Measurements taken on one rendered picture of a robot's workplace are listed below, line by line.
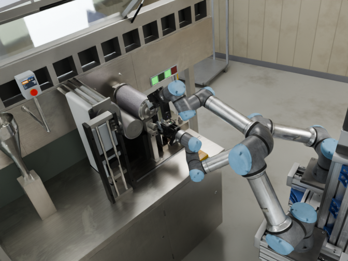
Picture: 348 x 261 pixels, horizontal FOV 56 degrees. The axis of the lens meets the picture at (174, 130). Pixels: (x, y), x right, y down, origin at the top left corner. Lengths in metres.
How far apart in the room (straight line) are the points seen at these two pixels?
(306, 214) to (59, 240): 1.21
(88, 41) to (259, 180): 1.18
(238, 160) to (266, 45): 3.51
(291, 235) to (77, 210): 1.11
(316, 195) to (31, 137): 1.67
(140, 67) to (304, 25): 2.76
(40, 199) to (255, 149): 1.13
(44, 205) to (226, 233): 1.47
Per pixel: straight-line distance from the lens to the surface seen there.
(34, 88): 1.52
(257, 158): 1.38
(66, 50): 1.89
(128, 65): 2.13
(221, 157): 1.75
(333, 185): 1.73
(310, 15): 4.45
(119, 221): 1.80
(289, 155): 3.42
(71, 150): 2.15
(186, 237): 2.39
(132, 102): 1.91
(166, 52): 2.30
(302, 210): 1.63
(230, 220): 2.85
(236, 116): 1.52
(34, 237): 1.92
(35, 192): 1.84
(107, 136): 1.66
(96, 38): 1.96
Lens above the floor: 2.31
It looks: 38 degrees down
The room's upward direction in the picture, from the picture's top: 8 degrees counter-clockwise
